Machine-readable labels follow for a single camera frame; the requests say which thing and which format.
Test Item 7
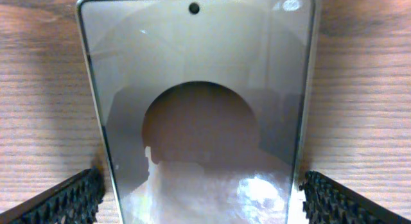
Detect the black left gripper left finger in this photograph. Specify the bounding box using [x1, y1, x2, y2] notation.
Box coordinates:
[1, 168, 105, 224]

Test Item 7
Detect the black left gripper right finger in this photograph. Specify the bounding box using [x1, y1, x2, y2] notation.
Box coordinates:
[299, 171, 410, 224]

